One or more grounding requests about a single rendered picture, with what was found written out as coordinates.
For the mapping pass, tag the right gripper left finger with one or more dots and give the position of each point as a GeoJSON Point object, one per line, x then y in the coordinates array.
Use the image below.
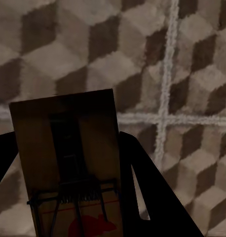
{"type": "Point", "coordinates": [8, 151]}

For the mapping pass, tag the mousetrap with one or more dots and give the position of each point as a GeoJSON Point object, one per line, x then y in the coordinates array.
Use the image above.
{"type": "Point", "coordinates": [69, 151]}

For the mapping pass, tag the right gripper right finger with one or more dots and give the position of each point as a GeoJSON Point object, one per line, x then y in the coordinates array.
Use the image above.
{"type": "Point", "coordinates": [168, 216]}

